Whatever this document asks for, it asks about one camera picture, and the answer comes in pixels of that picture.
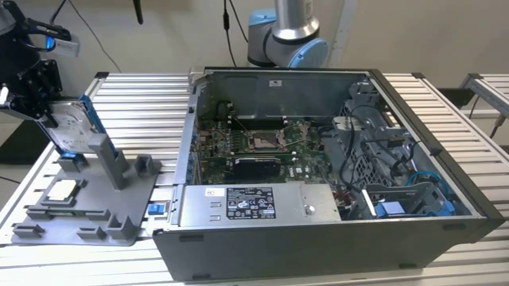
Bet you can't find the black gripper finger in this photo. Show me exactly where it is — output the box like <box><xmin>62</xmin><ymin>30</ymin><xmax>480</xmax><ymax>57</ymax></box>
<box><xmin>0</xmin><ymin>88</ymin><xmax>59</xmax><ymax>128</ymax></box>

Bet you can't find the hard disk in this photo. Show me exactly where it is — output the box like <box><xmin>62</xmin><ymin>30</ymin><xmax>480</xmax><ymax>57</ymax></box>
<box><xmin>38</xmin><ymin>95</ymin><xmax>124</xmax><ymax>163</ymax></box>

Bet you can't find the grey metal disk bay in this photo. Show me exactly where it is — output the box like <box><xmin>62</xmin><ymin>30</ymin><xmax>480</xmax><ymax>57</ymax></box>
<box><xmin>364</xmin><ymin>181</ymin><xmax>454</xmax><ymax>220</ymax></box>

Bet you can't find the silver CPU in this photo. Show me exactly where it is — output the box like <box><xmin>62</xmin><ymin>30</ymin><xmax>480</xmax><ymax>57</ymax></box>
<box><xmin>47</xmin><ymin>180</ymin><xmax>79</xmax><ymax>200</ymax></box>

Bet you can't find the black hanging stick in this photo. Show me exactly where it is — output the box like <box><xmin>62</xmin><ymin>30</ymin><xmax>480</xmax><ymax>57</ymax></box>
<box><xmin>133</xmin><ymin>0</ymin><xmax>145</xmax><ymax>25</ymax></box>

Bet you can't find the green RAM stick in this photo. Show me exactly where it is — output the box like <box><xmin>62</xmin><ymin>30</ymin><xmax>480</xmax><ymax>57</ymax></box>
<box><xmin>43</xmin><ymin>210</ymin><xmax>107</xmax><ymax>216</ymax></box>

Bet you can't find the grey parts rack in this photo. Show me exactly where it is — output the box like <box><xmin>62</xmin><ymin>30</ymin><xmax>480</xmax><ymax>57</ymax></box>
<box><xmin>10</xmin><ymin>133</ymin><xmax>165</xmax><ymax>247</ymax></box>

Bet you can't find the silver power supply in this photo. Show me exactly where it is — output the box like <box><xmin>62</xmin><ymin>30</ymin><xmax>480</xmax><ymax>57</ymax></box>
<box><xmin>178</xmin><ymin>184</ymin><xmax>344</xmax><ymax>226</ymax></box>

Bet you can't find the black RAM slot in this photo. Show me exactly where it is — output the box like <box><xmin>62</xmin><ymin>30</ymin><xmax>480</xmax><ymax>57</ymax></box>
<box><xmin>237</xmin><ymin>117</ymin><xmax>289</xmax><ymax>123</ymax></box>

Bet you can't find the CPU socket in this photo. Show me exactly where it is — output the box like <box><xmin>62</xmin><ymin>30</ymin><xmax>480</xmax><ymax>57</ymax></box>
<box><xmin>246</xmin><ymin>129</ymin><xmax>286</xmax><ymax>151</ymax></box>

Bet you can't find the black graphics card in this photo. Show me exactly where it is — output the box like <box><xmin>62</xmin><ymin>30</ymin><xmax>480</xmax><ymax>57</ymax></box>
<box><xmin>229</xmin><ymin>157</ymin><xmax>282</xmax><ymax>183</ymax></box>

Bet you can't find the metal socket cover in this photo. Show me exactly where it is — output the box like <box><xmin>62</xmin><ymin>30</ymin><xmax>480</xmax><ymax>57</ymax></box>
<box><xmin>285</xmin><ymin>122</ymin><xmax>312</xmax><ymax>141</ymax></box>

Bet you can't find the green motherboard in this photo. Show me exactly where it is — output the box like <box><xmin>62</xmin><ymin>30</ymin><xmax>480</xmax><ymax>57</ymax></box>
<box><xmin>194</xmin><ymin>117</ymin><xmax>340</xmax><ymax>185</ymax></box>

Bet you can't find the open black PC case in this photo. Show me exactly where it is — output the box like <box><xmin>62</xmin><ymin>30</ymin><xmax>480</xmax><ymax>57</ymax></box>
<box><xmin>153</xmin><ymin>66</ymin><xmax>507</xmax><ymax>282</ymax></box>

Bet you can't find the blue plastic bay clip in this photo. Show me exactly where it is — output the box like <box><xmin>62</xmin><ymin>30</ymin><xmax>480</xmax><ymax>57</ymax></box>
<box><xmin>376</xmin><ymin>202</ymin><xmax>406</xmax><ymax>216</ymax></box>

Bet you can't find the black chair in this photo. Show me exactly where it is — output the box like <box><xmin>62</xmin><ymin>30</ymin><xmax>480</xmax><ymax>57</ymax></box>
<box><xmin>437</xmin><ymin>88</ymin><xmax>477</xmax><ymax>110</ymax></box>

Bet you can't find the metal slat side table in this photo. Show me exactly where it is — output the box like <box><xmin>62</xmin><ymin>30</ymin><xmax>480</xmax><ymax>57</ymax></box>
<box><xmin>461</xmin><ymin>73</ymin><xmax>509</xmax><ymax>120</ymax></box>

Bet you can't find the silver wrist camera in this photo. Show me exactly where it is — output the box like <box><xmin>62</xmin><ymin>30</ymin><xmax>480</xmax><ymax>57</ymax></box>
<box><xmin>50</xmin><ymin>29</ymin><xmax>83</xmax><ymax>58</ymax></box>

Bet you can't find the thin black wall wire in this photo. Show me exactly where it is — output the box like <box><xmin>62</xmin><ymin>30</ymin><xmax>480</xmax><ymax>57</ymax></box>
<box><xmin>70</xmin><ymin>0</ymin><xmax>120</xmax><ymax>73</ymax></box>

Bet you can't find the long black wire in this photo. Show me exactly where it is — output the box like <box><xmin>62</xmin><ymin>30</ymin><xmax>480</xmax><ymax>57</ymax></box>
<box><xmin>340</xmin><ymin>105</ymin><xmax>377</xmax><ymax>191</ymax></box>

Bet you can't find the short black wire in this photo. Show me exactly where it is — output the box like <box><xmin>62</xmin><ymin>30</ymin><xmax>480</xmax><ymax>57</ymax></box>
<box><xmin>392</xmin><ymin>139</ymin><xmax>437</xmax><ymax>179</ymax></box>

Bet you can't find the light blue wire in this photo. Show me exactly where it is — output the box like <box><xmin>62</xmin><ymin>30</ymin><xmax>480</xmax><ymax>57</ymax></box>
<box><xmin>408</xmin><ymin>169</ymin><xmax>445</xmax><ymax>194</ymax></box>

